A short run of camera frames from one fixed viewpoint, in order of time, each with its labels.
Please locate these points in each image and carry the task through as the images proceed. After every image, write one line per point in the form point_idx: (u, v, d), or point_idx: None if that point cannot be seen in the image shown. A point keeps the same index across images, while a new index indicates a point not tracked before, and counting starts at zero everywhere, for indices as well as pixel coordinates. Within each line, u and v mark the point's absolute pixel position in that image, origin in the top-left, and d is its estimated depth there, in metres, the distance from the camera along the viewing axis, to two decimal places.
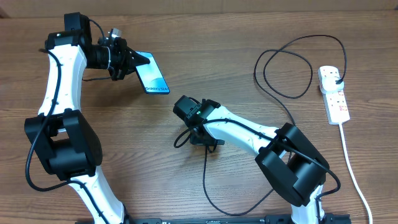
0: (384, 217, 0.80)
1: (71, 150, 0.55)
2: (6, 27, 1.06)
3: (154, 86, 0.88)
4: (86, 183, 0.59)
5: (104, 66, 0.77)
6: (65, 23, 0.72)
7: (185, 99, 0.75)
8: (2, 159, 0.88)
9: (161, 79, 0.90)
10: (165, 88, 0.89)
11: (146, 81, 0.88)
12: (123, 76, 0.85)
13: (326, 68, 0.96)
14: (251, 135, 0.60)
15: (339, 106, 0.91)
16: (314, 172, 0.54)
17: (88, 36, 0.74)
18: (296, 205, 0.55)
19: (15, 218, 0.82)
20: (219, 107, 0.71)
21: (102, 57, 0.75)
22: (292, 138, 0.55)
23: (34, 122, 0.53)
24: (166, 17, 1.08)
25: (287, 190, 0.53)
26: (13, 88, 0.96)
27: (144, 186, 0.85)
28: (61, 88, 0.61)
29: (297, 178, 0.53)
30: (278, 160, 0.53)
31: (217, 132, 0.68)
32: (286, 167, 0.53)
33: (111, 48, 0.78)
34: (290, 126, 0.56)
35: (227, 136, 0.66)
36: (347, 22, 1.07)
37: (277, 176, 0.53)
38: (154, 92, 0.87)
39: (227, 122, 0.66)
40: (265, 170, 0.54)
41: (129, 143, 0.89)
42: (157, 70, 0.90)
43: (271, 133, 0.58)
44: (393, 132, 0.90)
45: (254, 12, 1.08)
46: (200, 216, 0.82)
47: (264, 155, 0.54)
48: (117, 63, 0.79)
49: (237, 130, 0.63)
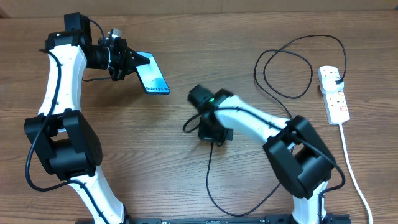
0: (385, 217, 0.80)
1: (71, 150, 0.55)
2: (6, 27, 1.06)
3: (154, 86, 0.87)
4: (86, 183, 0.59)
5: (104, 66, 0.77)
6: (65, 23, 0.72)
7: (200, 88, 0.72)
8: (2, 159, 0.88)
9: (161, 79, 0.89)
10: (165, 88, 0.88)
11: (146, 81, 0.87)
12: (124, 77, 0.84)
13: (326, 68, 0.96)
14: (262, 124, 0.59)
15: (339, 106, 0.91)
16: (321, 167, 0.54)
17: (88, 36, 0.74)
18: (298, 195, 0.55)
19: (15, 218, 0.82)
20: (231, 97, 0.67)
21: (102, 57, 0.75)
22: (303, 129, 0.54)
23: (34, 122, 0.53)
24: (165, 17, 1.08)
25: (291, 181, 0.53)
26: (13, 88, 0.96)
27: (144, 186, 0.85)
28: (61, 88, 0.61)
29: (303, 170, 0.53)
30: (286, 150, 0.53)
31: (229, 121, 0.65)
32: (293, 158, 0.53)
33: (111, 48, 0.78)
34: (301, 118, 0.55)
35: (237, 125, 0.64)
36: (347, 22, 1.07)
37: (282, 165, 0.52)
38: (154, 92, 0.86)
39: (239, 111, 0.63)
40: (271, 158, 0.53)
41: (129, 143, 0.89)
42: (157, 70, 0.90)
43: (281, 123, 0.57)
44: (393, 132, 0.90)
45: (254, 12, 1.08)
46: (200, 217, 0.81)
47: (272, 143, 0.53)
48: (117, 63, 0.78)
49: (249, 119, 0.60)
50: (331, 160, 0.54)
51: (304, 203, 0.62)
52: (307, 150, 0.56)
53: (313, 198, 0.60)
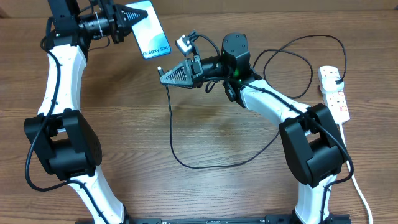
0: (384, 217, 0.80)
1: (71, 150, 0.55)
2: (7, 27, 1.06)
3: (153, 46, 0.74)
4: (86, 183, 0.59)
5: (97, 36, 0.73)
6: (51, 9, 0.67)
7: (245, 48, 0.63)
8: (2, 159, 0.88)
9: (162, 36, 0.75)
10: (166, 47, 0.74)
11: (145, 42, 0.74)
12: (124, 38, 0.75)
13: (326, 68, 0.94)
14: (282, 107, 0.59)
15: (339, 106, 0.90)
16: (332, 157, 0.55)
17: (76, 13, 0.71)
18: (303, 182, 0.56)
19: (15, 218, 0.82)
20: (259, 80, 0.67)
21: (92, 28, 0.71)
22: (323, 117, 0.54)
23: (33, 122, 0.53)
24: (166, 17, 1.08)
25: (300, 164, 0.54)
26: (13, 88, 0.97)
27: (145, 186, 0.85)
28: (61, 88, 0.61)
29: (314, 156, 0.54)
30: (301, 133, 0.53)
31: (253, 101, 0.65)
32: (306, 144, 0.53)
33: (98, 14, 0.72)
34: (323, 106, 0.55)
35: (259, 105, 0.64)
36: (347, 22, 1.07)
37: (294, 146, 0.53)
38: (153, 56, 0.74)
39: (263, 93, 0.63)
40: (285, 137, 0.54)
41: (129, 143, 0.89)
42: (158, 25, 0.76)
43: (302, 108, 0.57)
44: (393, 132, 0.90)
45: (254, 12, 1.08)
46: (200, 216, 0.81)
47: (288, 123, 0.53)
48: (109, 30, 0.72)
49: (270, 101, 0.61)
50: (344, 152, 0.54)
51: (309, 195, 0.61)
52: (321, 138, 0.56)
53: (318, 191, 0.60)
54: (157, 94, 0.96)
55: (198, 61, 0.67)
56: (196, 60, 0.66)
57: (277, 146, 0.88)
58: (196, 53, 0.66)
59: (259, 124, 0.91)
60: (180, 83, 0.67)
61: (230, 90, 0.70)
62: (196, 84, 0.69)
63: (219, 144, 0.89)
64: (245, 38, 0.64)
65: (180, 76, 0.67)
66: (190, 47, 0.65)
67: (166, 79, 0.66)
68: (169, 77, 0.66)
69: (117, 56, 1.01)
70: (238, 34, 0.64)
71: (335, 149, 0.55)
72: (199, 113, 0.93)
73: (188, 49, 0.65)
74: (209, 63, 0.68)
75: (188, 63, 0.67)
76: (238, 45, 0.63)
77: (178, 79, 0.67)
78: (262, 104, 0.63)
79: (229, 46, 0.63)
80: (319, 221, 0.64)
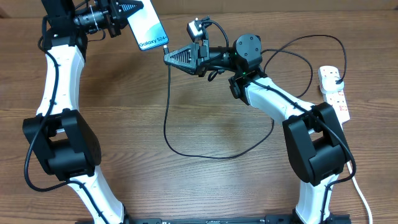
0: (384, 217, 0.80)
1: (70, 150, 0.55)
2: (7, 27, 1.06)
3: (150, 38, 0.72)
4: (85, 183, 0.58)
5: (92, 29, 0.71)
6: (46, 7, 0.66)
7: (258, 52, 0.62)
8: (2, 159, 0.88)
9: (159, 27, 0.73)
10: (163, 38, 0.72)
11: (141, 33, 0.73)
12: (120, 32, 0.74)
13: (326, 68, 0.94)
14: (286, 104, 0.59)
15: (339, 106, 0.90)
16: (334, 156, 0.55)
17: (71, 9, 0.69)
18: (305, 179, 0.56)
19: (15, 218, 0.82)
20: (265, 78, 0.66)
21: (86, 22, 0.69)
22: (328, 115, 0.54)
23: (31, 123, 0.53)
24: (166, 17, 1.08)
25: (303, 162, 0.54)
26: (13, 89, 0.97)
27: (144, 187, 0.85)
28: (58, 89, 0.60)
29: (316, 154, 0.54)
30: (305, 131, 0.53)
31: (257, 98, 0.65)
32: (310, 142, 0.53)
33: (92, 7, 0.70)
34: (328, 104, 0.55)
35: (263, 102, 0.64)
36: (347, 22, 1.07)
37: (298, 144, 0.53)
38: (150, 46, 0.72)
39: (268, 91, 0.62)
40: (288, 134, 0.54)
41: (129, 143, 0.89)
42: (154, 15, 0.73)
43: (306, 106, 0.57)
44: (393, 132, 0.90)
45: (254, 12, 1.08)
46: (200, 216, 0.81)
47: (293, 121, 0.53)
48: (104, 23, 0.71)
49: (274, 98, 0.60)
50: (347, 150, 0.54)
51: (310, 194, 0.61)
52: (325, 137, 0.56)
53: (319, 190, 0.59)
54: (157, 94, 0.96)
55: (206, 46, 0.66)
56: (205, 45, 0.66)
57: (277, 146, 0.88)
58: (206, 37, 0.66)
59: (259, 123, 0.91)
60: (183, 65, 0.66)
61: (236, 87, 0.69)
62: (199, 70, 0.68)
63: (220, 144, 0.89)
64: (259, 40, 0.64)
65: (185, 58, 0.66)
66: (201, 32, 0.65)
67: (170, 64, 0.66)
68: (173, 56, 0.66)
69: (117, 56, 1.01)
70: (251, 35, 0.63)
71: (337, 148, 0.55)
72: (199, 113, 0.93)
73: (199, 34, 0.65)
74: (216, 53, 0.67)
75: (196, 48, 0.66)
76: (253, 44, 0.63)
77: (183, 60, 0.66)
78: (266, 101, 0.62)
79: (243, 48, 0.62)
80: (319, 220, 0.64)
